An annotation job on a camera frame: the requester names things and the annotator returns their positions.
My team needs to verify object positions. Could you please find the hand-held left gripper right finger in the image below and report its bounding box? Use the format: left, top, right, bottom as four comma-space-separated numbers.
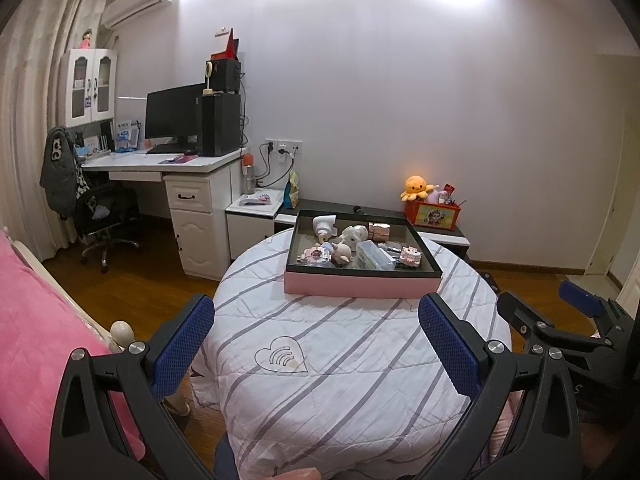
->
418, 292, 582, 480

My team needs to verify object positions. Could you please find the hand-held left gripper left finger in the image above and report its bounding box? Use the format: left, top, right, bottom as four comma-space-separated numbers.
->
49, 293, 216, 480

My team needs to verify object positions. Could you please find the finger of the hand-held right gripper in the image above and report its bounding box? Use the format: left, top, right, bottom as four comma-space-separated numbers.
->
559, 280, 636, 341
497, 291, 601, 356

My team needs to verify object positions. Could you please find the pink storage box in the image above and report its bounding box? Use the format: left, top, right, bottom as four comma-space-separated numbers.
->
284, 209, 444, 300

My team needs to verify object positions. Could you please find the pale pig toy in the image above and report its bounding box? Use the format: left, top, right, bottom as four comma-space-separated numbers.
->
327, 241, 356, 267

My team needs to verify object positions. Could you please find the cream door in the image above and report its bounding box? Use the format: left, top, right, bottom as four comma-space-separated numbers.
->
585, 120, 633, 276

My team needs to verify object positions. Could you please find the black white low cabinet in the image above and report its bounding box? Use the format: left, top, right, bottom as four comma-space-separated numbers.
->
275, 197, 471, 261

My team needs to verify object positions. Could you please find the clear blue container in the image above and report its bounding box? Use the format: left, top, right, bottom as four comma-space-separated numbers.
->
355, 240, 396, 270

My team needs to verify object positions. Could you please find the white desk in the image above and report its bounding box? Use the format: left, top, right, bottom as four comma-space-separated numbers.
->
80, 147, 248, 281

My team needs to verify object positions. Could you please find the orange toy box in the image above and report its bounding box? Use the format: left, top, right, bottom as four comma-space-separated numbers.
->
404, 199, 462, 232

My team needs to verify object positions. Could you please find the round table striped cloth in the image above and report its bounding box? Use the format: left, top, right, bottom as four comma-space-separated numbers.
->
190, 227, 513, 480

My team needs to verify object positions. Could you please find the white nightstand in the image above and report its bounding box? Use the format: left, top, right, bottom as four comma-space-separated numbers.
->
225, 188, 284, 267

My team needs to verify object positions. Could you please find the white figurine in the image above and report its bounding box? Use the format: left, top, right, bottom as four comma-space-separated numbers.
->
340, 225, 371, 248

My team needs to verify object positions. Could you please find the pink blanket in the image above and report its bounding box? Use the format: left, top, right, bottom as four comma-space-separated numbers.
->
0, 232, 151, 466

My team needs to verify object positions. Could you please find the black office chair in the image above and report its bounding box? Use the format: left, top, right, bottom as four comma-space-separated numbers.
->
70, 182, 143, 273

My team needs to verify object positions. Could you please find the orange octopus plush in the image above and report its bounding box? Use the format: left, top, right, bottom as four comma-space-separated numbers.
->
400, 175, 435, 202

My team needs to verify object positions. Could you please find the blue yellow snack bag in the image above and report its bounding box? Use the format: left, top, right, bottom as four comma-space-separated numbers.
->
283, 171, 301, 209

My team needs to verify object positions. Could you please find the black keyboard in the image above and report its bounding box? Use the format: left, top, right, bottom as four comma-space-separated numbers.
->
145, 144, 198, 156

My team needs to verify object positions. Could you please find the grey patterned jacket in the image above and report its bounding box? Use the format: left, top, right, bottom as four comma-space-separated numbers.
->
40, 126, 83, 220

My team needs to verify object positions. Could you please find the blue white desk box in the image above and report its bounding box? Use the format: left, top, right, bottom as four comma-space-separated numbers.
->
114, 119, 140, 152

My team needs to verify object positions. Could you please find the black computer tower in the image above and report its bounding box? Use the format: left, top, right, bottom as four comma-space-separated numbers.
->
200, 92, 242, 157

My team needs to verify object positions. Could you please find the black computer monitor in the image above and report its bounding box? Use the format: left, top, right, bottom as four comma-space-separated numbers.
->
145, 83, 205, 148

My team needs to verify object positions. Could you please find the black speaker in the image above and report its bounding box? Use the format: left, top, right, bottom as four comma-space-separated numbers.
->
210, 58, 242, 95

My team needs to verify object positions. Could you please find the white glass-door cabinet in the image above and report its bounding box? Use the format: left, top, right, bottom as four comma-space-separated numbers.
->
59, 48, 118, 128

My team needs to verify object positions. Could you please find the cream curtain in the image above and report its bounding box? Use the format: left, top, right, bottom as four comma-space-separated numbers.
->
0, 0, 108, 261

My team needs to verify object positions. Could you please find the red triangular box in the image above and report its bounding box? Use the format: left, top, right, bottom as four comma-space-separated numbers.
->
211, 27, 240, 62

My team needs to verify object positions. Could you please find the white air conditioner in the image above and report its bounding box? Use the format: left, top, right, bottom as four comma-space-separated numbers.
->
102, 0, 178, 30

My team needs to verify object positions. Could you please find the white bed frame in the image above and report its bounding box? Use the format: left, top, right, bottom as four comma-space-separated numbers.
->
0, 225, 136, 356

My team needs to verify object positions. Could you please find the white wall outlet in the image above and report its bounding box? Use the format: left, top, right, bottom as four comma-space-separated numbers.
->
265, 138, 302, 156

